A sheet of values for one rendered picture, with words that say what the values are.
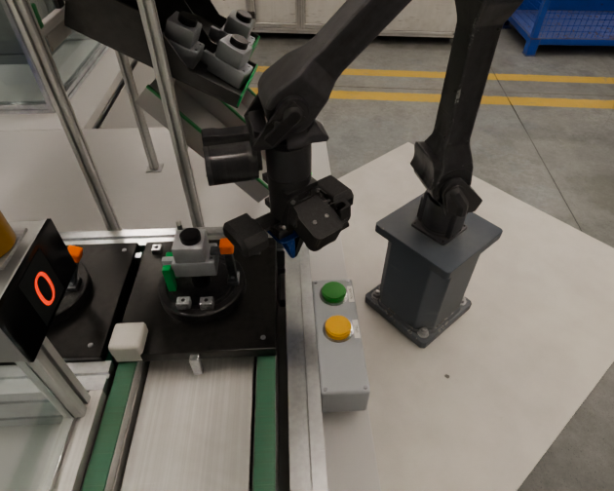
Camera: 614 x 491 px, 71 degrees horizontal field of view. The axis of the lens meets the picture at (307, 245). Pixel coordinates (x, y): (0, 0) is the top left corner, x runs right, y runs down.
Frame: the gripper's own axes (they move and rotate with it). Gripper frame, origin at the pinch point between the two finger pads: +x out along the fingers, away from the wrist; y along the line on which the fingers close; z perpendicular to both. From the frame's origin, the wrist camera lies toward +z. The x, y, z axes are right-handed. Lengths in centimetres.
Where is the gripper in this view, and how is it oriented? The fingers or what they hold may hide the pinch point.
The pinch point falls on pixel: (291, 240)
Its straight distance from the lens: 63.8
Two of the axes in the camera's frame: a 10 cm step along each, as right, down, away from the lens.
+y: 8.0, -4.2, 4.3
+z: 6.0, 5.6, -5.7
